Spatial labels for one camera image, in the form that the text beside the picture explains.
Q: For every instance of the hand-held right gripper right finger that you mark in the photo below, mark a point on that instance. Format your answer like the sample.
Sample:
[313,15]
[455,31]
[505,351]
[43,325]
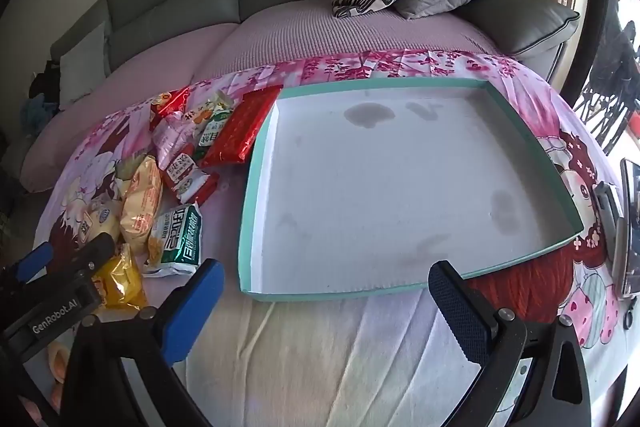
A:
[455,312]

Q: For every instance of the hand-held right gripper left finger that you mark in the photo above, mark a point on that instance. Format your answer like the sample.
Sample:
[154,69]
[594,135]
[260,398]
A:
[196,307]

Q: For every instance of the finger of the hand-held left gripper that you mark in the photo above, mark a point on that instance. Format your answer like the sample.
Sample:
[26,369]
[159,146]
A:
[34,259]
[87,252]

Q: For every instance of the clear round bun packet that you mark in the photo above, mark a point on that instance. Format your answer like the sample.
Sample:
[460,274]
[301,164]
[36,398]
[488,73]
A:
[100,219]

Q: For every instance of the yellow clear cake packet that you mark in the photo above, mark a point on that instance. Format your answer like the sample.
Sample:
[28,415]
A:
[121,282]

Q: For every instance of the green white snack packet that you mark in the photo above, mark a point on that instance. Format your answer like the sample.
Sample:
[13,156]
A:
[175,242]

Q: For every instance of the orange bread packet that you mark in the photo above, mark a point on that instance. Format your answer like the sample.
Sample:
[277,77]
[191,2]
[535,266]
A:
[142,202]

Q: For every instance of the red white biscuit packet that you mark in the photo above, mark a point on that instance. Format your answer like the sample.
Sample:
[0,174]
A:
[186,174]

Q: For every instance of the teal shallow cardboard tray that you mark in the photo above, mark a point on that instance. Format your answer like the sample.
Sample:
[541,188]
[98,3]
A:
[375,182]

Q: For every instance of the red gold-patterned snack packet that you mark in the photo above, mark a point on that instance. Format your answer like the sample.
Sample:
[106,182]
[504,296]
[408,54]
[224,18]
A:
[240,127]

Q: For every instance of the pink printed blanket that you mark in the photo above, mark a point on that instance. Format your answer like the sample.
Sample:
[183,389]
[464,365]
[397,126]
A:
[300,357]

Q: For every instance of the dark clothes pile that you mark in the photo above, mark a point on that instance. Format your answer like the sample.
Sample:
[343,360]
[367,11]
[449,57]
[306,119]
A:
[45,82]

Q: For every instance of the white cushion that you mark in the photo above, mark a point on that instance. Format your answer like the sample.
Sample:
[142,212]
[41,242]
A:
[82,67]

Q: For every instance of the silver phone stand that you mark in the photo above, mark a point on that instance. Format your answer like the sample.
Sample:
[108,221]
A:
[607,204]

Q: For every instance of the smartphone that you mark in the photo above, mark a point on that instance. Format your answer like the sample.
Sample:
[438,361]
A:
[631,227]

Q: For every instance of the black metal drying rack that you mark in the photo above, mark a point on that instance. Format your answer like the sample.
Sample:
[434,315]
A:
[610,92]

